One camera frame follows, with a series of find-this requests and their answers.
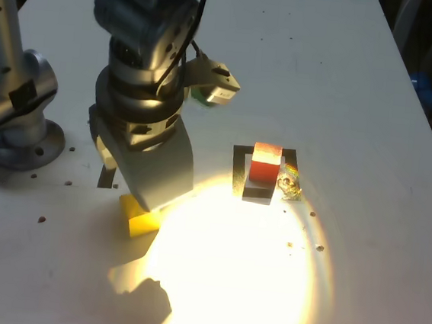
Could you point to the black tape square outline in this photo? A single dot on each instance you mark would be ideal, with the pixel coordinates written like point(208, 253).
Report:
point(238, 172)

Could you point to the yellow cube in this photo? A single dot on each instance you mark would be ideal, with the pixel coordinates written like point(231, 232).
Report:
point(141, 223)

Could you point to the green cube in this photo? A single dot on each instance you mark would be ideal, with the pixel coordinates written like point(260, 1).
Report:
point(198, 96)

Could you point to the black tape strip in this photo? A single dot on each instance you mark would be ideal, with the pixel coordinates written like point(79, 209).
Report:
point(104, 180)

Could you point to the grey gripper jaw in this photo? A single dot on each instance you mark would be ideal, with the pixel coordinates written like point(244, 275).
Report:
point(165, 176)
point(100, 147)

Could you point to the blue plastic object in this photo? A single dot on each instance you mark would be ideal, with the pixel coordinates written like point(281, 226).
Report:
point(423, 94)

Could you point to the grey gripper camera box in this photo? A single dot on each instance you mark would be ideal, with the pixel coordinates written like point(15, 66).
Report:
point(219, 85)

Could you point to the red cube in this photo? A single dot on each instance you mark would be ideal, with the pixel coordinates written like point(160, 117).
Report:
point(263, 170)

